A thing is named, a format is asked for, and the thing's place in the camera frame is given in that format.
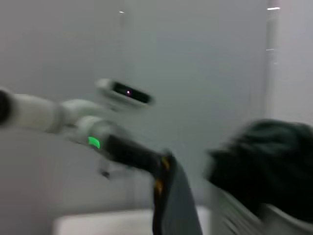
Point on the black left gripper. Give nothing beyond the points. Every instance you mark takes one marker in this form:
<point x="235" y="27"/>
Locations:
<point x="132" y="154"/>

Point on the green yellow towel black edge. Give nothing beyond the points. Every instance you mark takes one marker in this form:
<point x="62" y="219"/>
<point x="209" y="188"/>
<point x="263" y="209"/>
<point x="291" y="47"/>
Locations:
<point x="181" y="208"/>

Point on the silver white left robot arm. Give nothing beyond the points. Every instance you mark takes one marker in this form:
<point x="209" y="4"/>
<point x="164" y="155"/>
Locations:
<point x="31" y="110"/>

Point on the grey perforated plastic storage box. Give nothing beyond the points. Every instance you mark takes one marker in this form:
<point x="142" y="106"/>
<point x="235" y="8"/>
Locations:
<point x="244" y="220"/>

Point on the dark folded cloth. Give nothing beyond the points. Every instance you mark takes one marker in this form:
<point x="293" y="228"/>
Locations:
<point x="264" y="159"/>

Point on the silver robot head camera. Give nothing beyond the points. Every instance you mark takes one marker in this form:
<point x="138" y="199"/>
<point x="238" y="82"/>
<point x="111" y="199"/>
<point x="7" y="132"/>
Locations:
<point x="127" y="93"/>

